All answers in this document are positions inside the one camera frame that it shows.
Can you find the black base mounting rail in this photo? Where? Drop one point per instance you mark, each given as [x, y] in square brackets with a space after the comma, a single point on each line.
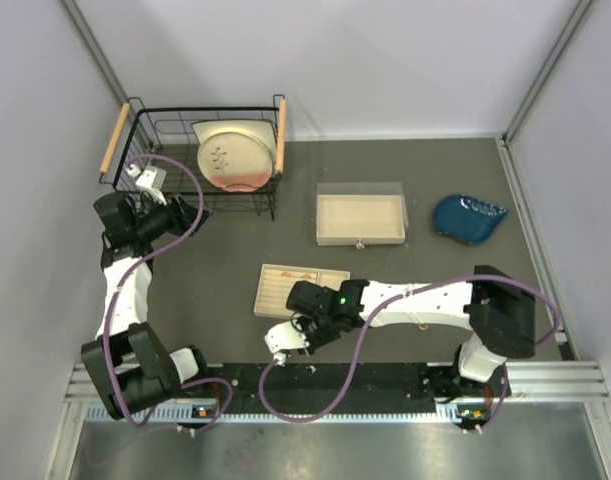
[376, 388]

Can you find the black wire dish rack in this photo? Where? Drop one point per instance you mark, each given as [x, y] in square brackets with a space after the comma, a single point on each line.
[163, 137]

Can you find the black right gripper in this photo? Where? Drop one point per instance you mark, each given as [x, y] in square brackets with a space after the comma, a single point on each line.
[314, 344]

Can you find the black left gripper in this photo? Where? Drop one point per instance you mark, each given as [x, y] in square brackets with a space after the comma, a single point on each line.
[181, 215]

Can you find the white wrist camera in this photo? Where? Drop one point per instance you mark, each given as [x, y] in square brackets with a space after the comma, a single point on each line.
[282, 339]
[149, 179]

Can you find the blue leaf shaped dish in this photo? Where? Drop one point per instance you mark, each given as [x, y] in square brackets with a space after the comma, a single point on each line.
[467, 219]

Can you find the round pink white plate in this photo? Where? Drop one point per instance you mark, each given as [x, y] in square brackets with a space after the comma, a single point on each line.
[235, 162]

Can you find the square white plate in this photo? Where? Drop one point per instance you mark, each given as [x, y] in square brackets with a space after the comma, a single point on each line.
[260, 129]

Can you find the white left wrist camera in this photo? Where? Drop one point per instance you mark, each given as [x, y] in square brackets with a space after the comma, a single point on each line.
[149, 179]

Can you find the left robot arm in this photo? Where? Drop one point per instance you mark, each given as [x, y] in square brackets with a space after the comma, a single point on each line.
[128, 364]

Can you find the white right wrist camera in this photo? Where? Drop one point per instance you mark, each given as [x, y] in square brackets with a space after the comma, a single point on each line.
[282, 339]

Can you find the beige ring slot tray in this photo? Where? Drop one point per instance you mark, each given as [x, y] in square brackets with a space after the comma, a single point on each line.
[276, 282]

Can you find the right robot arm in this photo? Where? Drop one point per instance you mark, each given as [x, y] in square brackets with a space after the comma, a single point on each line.
[497, 311]

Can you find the aluminium frame rail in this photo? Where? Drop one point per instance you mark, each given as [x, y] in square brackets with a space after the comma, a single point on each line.
[528, 382]

